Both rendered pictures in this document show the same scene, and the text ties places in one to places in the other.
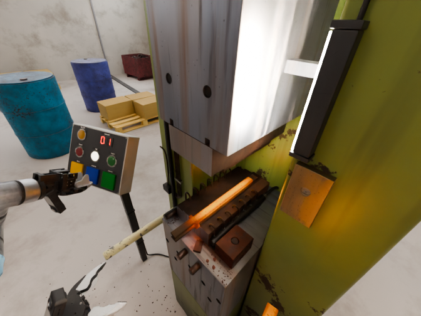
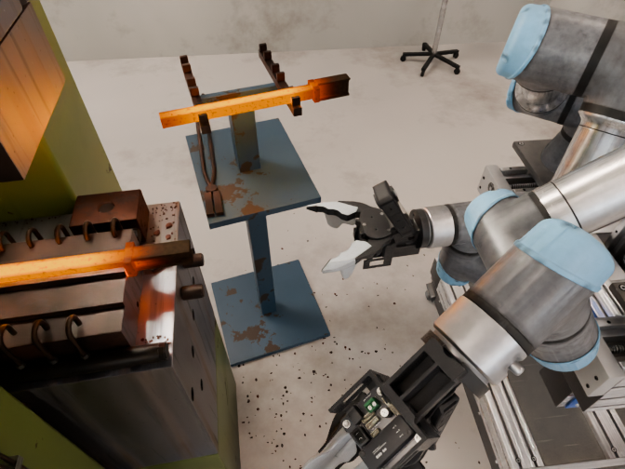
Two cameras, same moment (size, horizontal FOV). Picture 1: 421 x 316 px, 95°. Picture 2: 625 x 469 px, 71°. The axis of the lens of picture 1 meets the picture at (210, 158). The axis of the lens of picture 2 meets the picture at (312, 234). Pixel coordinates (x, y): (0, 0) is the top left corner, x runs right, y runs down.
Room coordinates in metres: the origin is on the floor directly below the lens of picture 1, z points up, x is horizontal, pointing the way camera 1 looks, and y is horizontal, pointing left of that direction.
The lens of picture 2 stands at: (0.66, 0.56, 1.55)
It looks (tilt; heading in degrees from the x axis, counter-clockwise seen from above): 48 degrees down; 215
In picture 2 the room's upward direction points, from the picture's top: straight up
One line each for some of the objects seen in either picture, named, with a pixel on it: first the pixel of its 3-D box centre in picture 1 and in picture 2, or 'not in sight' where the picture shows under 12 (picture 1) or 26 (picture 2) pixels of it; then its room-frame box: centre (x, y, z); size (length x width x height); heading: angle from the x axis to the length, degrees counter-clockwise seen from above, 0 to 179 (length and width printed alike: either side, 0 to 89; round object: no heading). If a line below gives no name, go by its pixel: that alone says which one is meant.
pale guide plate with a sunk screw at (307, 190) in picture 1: (304, 195); not in sight; (0.36, -0.25, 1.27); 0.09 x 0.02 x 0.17; 45
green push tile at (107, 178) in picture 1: (109, 180); not in sight; (0.67, 0.47, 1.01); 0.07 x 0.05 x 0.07; 70
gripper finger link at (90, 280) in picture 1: (94, 279); (346, 266); (0.26, 0.34, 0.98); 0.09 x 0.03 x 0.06; 172
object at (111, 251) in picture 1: (143, 231); not in sight; (0.67, 0.38, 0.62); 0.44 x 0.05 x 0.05; 135
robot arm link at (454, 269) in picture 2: not in sight; (467, 260); (0.04, 0.49, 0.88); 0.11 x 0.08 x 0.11; 93
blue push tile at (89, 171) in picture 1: (93, 175); not in sight; (0.70, 0.57, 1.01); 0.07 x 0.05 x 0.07; 70
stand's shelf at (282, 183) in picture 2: not in sight; (248, 167); (-0.04, -0.17, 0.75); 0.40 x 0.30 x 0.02; 55
